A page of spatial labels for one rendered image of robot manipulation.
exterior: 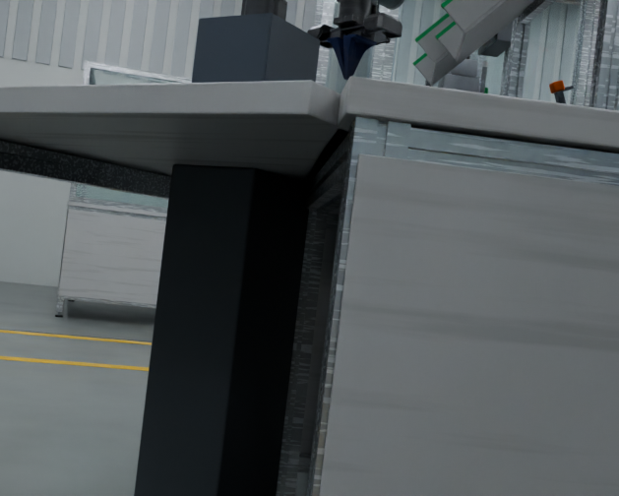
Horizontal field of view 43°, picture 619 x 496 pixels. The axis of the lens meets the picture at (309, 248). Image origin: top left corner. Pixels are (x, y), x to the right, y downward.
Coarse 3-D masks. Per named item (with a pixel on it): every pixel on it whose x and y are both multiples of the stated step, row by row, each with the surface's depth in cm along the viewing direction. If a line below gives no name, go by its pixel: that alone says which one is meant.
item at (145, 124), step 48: (0, 96) 85; (48, 96) 81; (96, 96) 77; (144, 96) 74; (192, 96) 71; (240, 96) 68; (288, 96) 65; (336, 96) 68; (48, 144) 113; (96, 144) 106; (144, 144) 99; (192, 144) 93; (240, 144) 88; (288, 144) 83; (336, 144) 79
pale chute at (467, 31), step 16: (448, 0) 90; (464, 0) 90; (480, 0) 90; (496, 0) 89; (512, 0) 91; (528, 0) 99; (464, 16) 90; (480, 16) 90; (496, 16) 93; (512, 16) 101; (448, 32) 102; (464, 32) 90; (480, 32) 96; (448, 48) 102; (464, 48) 98
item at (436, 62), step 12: (444, 24) 105; (420, 36) 105; (432, 36) 105; (492, 36) 116; (432, 48) 105; (444, 48) 105; (420, 60) 117; (432, 60) 105; (444, 60) 106; (420, 72) 117; (432, 72) 117; (444, 72) 114; (432, 84) 116
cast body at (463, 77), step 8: (464, 64) 136; (472, 64) 136; (456, 72) 136; (464, 72) 136; (472, 72) 136; (440, 80) 138; (448, 80) 136; (456, 80) 136; (464, 80) 136; (472, 80) 136; (448, 88) 136; (456, 88) 136; (464, 88) 136; (472, 88) 136
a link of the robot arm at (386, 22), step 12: (336, 0) 139; (348, 0) 136; (360, 0) 136; (372, 0) 138; (348, 12) 136; (360, 12) 136; (324, 24) 141; (336, 24) 138; (348, 24) 139; (360, 24) 136; (372, 24) 131; (384, 24) 130; (396, 24) 132; (324, 36) 144; (396, 36) 135
